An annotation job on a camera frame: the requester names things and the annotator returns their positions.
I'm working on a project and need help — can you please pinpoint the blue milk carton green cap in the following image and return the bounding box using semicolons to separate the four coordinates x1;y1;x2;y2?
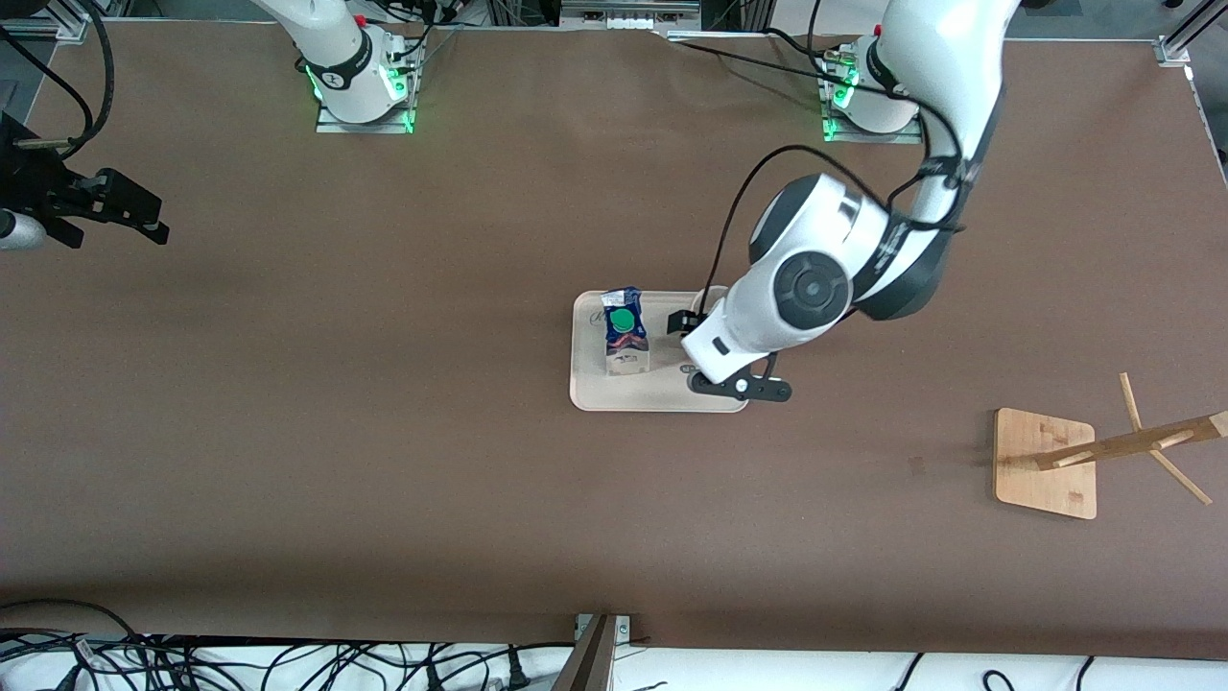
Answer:
600;286;652;378

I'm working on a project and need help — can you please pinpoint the cream rabbit print tray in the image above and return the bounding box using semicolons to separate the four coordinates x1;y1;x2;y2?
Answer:
571;291;749;414

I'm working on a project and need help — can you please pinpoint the white power strip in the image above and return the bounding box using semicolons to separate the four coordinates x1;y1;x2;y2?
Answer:
560;0;702;30

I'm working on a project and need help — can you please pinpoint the wooden mug stand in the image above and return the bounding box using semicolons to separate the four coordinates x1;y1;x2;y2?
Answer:
993;372;1228;521

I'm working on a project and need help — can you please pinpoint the black left camera bracket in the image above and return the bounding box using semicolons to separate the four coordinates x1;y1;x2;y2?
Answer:
687;352;795;404

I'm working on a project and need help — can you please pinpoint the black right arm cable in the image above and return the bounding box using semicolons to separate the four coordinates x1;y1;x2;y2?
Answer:
0;0;116;151

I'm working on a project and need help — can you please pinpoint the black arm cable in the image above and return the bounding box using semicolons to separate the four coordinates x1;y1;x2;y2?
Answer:
713;143;965;318
0;0;116;151

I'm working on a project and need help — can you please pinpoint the aluminium frame profile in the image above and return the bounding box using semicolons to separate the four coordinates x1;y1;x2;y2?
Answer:
29;0;99;41
1155;0;1228;68

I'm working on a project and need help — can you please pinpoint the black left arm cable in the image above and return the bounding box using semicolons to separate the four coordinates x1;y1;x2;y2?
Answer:
713;143;965;318

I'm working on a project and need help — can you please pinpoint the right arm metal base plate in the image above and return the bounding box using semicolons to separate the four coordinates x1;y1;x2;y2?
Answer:
315;96;416;135

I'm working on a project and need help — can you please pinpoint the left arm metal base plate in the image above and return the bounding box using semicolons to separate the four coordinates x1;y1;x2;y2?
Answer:
822;113;924;146

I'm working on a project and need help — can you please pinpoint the long black table cable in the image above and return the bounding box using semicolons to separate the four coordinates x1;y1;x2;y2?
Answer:
662;38;845;83

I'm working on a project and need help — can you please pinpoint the short black table cable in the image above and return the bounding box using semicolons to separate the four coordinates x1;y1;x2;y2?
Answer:
763;27;838;59

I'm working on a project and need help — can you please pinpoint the aluminium post with bracket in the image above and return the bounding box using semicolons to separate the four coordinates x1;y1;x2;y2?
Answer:
552;613;632;691

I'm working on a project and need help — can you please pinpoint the thick black arched cable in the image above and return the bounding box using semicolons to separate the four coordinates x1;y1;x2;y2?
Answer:
0;599;147;663

